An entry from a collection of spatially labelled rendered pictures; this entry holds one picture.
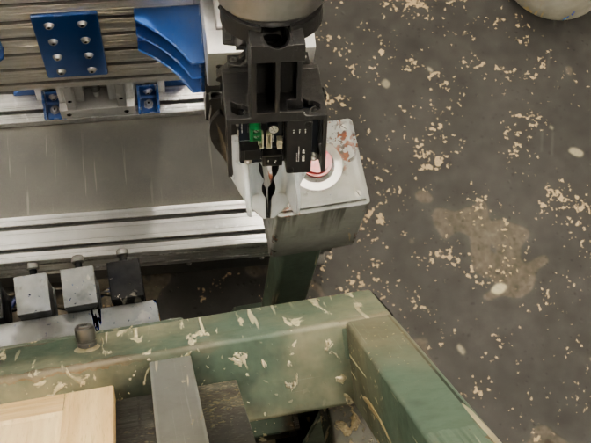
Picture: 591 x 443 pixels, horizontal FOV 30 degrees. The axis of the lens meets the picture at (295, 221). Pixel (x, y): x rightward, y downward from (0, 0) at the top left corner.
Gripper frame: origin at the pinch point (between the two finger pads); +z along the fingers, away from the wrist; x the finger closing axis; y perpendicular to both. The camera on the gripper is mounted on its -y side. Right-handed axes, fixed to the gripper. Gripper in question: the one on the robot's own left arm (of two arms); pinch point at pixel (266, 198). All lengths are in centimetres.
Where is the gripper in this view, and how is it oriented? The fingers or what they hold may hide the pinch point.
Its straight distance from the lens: 90.6
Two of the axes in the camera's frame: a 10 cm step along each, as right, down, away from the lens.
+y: 1.1, 6.8, -7.3
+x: 9.9, -0.6, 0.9
